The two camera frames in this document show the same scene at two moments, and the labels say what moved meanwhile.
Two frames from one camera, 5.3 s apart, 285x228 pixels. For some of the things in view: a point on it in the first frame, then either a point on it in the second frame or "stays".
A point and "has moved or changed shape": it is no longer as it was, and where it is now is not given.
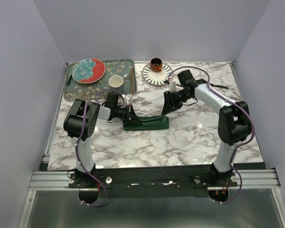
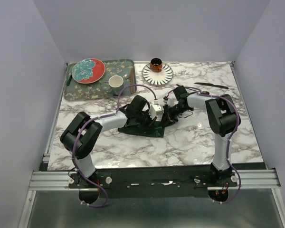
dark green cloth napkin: x=154 y=122 has moved or changed shape
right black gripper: x=169 y=104 → x=167 y=117
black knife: x=219 y=86 stays
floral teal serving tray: x=125 y=69 stays
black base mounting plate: x=153 y=182 stays
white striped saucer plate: x=156 y=78 stays
